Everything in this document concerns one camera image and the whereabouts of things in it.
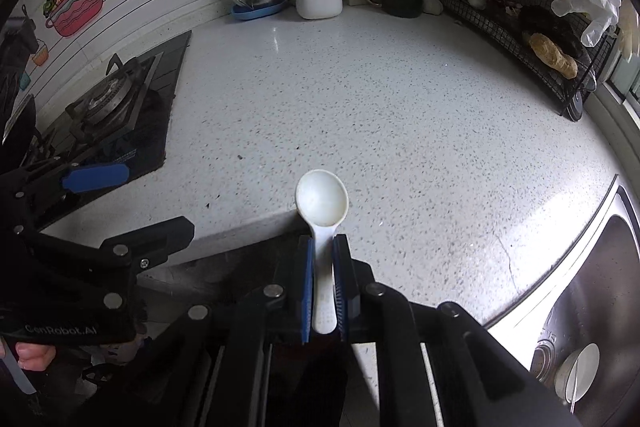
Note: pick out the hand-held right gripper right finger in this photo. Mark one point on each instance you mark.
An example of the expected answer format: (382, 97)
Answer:
(341, 287)

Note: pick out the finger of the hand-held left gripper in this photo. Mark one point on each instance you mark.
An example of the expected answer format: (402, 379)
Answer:
(95, 177)
(160, 234)

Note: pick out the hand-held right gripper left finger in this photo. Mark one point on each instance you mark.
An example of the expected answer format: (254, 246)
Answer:
(308, 287)

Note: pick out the white plastic spoon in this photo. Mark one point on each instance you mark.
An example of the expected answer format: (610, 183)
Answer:
(322, 202)

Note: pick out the person's left hand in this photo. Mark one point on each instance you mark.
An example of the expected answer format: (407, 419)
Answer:
(32, 354)

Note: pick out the black gas stove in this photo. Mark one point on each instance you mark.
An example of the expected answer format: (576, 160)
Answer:
(150, 117)

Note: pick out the blue saucer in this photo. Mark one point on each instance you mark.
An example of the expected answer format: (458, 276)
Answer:
(255, 13)

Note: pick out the steel sink plug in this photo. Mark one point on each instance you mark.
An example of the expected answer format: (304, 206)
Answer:
(575, 369)

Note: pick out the stainless steel sink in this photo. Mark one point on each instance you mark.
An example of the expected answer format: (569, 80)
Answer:
(600, 267)

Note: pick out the small garlic bulb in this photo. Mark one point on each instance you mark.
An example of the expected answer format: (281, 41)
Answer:
(432, 3)

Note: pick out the ginger root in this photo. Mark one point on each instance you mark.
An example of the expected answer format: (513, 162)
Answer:
(552, 54)

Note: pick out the dark bundle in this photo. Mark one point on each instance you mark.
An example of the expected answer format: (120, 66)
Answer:
(542, 19)

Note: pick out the clear disposable glove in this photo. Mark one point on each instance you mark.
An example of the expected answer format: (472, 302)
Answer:
(595, 2)

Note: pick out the white plastic bag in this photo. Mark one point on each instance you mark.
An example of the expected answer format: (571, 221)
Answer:
(629, 32)

